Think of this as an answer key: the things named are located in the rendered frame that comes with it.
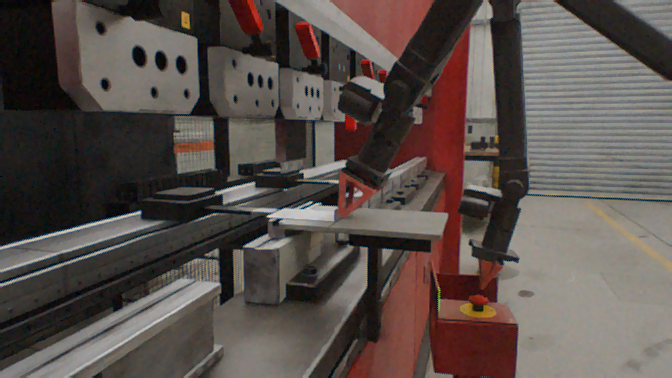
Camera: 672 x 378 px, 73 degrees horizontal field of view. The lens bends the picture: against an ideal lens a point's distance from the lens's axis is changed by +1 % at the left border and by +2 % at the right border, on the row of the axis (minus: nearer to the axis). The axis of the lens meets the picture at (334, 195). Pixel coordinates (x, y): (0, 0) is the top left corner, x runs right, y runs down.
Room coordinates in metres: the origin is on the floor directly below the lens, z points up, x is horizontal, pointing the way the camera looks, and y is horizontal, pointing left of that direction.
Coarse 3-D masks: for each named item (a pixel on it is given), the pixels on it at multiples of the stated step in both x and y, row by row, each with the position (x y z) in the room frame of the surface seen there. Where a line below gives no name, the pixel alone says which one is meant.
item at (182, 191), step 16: (160, 192) 0.86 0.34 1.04; (176, 192) 0.86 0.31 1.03; (192, 192) 0.86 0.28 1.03; (208, 192) 0.90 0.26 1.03; (144, 208) 0.85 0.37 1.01; (160, 208) 0.84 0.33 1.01; (176, 208) 0.83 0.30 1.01; (192, 208) 0.83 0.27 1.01; (208, 208) 0.86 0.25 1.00; (224, 208) 0.85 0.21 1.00; (240, 208) 0.85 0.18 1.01; (256, 208) 0.85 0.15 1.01; (272, 208) 0.85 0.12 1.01
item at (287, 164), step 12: (276, 120) 0.79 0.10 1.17; (288, 120) 0.79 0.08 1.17; (300, 120) 0.85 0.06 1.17; (276, 132) 0.79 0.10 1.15; (288, 132) 0.79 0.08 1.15; (300, 132) 0.85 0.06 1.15; (276, 144) 0.79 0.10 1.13; (288, 144) 0.79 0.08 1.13; (300, 144) 0.85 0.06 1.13; (276, 156) 0.79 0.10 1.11; (288, 156) 0.79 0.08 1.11; (300, 156) 0.85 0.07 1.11; (288, 168) 0.81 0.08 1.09; (300, 168) 0.87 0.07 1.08
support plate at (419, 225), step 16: (320, 208) 0.88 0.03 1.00; (368, 208) 0.88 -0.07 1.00; (288, 224) 0.74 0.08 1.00; (304, 224) 0.73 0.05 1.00; (320, 224) 0.73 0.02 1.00; (336, 224) 0.73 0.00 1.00; (352, 224) 0.73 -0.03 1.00; (368, 224) 0.73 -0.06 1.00; (384, 224) 0.73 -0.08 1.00; (400, 224) 0.73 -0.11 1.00; (416, 224) 0.73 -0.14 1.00; (432, 224) 0.73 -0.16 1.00; (432, 240) 0.67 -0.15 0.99
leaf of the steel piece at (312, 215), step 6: (300, 210) 0.85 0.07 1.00; (306, 210) 0.85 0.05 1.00; (312, 210) 0.85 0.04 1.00; (318, 210) 0.85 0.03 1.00; (336, 210) 0.76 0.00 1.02; (288, 216) 0.79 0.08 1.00; (294, 216) 0.79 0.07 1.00; (300, 216) 0.79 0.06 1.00; (306, 216) 0.79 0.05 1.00; (312, 216) 0.79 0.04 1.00; (318, 216) 0.79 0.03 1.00; (324, 216) 0.79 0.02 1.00; (330, 216) 0.79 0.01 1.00; (336, 216) 0.75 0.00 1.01; (342, 216) 0.79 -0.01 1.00
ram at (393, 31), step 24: (288, 0) 0.73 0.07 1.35; (336, 0) 0.96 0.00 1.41; (360, 0) 1.15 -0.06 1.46; (384, 0) 1.42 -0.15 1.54; (408, 0) 1.88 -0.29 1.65; (432, 0) 2.74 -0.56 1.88; (336, 24) 0.96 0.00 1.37; (360, 24) 1.15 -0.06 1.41; (384, 24) 1.43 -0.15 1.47; (408, 24) 1.89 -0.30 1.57; (360, 48) 1.15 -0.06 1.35
